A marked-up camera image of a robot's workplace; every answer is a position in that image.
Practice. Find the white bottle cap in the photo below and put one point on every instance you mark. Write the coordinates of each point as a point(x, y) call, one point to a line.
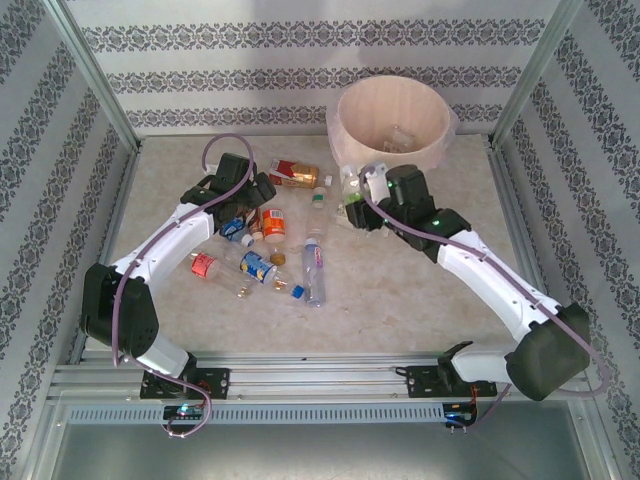
point(328, 180)

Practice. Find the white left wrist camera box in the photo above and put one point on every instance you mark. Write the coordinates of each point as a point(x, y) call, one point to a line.
point(212, 170)

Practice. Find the aluminium front rail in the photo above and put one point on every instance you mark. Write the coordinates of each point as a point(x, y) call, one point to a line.
point(320, 380)

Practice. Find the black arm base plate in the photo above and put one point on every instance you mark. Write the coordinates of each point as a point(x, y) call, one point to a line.
point(217, 382)
point(422, 382)

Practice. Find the green label plastic bottle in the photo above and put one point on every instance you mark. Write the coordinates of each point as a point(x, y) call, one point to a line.
point(351, 182)

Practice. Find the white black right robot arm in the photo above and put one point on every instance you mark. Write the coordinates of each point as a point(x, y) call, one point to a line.
point(500, 290)

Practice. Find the red label clear bottle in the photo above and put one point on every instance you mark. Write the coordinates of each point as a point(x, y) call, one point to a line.
point(204, 265)

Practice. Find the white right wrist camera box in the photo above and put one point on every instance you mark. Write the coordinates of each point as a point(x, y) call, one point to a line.
point(372, 177)

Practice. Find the clear unlabelled plastic bottle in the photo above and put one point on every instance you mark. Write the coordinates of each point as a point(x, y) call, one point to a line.
point(400, 137)

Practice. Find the slim clear pink label bottle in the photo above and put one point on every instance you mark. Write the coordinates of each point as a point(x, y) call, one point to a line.
point(313, 275)

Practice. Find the orange label gold cap bottle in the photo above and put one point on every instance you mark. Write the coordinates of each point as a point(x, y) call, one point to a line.
point(273, 222)

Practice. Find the aluminium side rail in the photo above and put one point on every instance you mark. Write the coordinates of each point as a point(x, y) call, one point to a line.
point(106, 250)
point(514, 200)

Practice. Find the aluminium frame post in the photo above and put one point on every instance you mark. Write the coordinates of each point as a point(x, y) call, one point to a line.
point(536, 75)
point(95, 75)

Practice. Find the blue yellow label bottle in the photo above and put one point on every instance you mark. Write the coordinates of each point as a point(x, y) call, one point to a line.
point(257, 267)

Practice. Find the small circuit board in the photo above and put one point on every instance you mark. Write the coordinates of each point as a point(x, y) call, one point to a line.
point(185, 411)
point(460, 415)

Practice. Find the red gold drink carton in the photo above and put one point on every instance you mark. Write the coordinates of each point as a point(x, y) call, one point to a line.
point(295, 175)

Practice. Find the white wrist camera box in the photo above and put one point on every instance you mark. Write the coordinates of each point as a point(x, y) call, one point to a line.
point(372, 177)
point(212, 170)

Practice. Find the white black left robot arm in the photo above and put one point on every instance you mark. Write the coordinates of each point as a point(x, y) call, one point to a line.
point(125, 320)

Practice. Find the small blue label bottle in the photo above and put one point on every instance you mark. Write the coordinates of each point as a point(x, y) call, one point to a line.
point(232, 229)

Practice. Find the white ribbed plastic bin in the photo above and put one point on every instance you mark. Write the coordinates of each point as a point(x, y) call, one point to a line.
point(425, 155)

